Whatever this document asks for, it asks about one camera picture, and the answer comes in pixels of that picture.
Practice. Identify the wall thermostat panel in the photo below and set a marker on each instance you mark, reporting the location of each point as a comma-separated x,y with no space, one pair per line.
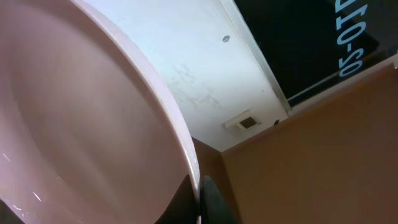
243,121

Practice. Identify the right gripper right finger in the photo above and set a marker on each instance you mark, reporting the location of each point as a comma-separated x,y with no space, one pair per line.
214,209

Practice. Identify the white plate yellow stain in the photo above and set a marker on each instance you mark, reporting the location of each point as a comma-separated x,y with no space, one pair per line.
90,133

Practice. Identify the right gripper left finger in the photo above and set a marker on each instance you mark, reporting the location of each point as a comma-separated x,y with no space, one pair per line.
182,208

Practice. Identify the dark window with lettering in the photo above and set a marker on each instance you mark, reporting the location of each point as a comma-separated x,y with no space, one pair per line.
313,45

